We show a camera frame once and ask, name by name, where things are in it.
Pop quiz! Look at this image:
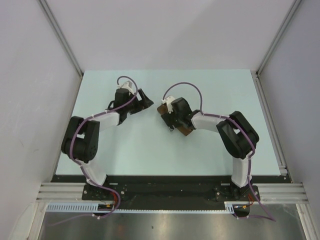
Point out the brown cloth napkin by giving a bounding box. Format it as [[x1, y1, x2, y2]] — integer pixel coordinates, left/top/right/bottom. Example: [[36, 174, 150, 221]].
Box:
[[157, 104, 193, 136]]

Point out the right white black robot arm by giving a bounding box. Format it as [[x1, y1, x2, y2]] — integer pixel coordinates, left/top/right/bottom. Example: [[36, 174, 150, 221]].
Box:
[[157, 96, 260, 201]]

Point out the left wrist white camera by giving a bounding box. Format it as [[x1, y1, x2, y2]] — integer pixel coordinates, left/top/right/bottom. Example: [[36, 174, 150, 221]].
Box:
[[117, 80, 135, 95]]

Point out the purple cable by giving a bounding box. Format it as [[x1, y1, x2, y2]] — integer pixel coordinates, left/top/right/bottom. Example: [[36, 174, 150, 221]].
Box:
[[162, 81, 276, 223], [47, 75, 139, 226]]

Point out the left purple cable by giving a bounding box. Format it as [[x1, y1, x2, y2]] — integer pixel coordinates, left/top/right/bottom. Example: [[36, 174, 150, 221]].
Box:
[[47, 75, 139, 226]]

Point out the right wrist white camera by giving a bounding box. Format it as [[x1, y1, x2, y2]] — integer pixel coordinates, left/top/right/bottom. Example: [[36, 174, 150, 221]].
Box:
[[161, 96, 175, 114]]

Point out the aluminium frame rail front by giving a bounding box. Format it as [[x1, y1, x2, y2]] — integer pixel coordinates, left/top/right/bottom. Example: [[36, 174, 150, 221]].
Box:
[[36, 182, 309, 204]]

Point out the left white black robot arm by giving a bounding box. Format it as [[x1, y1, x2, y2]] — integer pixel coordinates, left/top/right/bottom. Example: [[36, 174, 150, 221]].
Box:
[[61, 88, 154, 200]]

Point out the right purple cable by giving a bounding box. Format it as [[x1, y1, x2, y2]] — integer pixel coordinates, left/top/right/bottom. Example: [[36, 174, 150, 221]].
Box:
[[162, 81, 276, 223]]

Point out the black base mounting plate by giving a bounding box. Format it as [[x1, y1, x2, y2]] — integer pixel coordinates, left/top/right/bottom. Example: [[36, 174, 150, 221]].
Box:
[[51, 175, 291, 215]]

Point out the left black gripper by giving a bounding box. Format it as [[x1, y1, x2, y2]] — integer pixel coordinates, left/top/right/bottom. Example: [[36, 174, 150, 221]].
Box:
[[124, 89, 153, 115]]

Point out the wrist white camera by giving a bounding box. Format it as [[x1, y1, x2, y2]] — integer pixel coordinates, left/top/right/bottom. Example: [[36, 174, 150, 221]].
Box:
[[117, 80, 135, 95], [161, 96, 175, 114]]

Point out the white slotted cable duct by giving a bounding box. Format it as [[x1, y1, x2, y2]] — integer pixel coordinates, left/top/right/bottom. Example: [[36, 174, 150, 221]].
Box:
[[46, 202, 234, 214]]

